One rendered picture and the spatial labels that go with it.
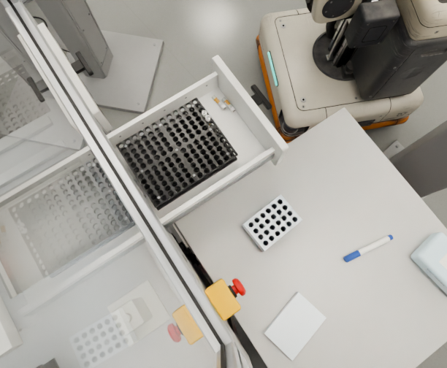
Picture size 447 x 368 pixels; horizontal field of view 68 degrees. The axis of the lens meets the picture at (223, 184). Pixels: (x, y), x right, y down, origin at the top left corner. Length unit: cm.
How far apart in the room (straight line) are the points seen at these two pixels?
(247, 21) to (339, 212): 148
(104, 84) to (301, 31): 104
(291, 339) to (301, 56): 125
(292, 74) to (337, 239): 93
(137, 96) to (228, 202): 113
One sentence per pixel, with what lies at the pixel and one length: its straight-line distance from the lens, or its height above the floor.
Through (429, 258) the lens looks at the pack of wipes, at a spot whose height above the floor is 80.
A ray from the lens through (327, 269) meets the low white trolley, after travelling 90.
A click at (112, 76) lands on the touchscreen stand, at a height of 4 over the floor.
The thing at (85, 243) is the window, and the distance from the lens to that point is 24.
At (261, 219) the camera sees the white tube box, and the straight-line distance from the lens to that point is 84.
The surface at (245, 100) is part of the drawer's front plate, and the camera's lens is 80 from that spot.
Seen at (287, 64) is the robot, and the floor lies 28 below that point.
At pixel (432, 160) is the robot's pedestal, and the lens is 150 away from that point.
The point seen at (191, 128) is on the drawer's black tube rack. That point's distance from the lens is 80.
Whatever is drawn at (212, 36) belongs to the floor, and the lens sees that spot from 209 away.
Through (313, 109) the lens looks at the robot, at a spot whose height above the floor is 28.
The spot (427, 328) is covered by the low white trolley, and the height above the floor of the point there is 76.
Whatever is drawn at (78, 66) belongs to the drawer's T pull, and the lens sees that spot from 92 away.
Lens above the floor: 162
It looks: 75 degrees down
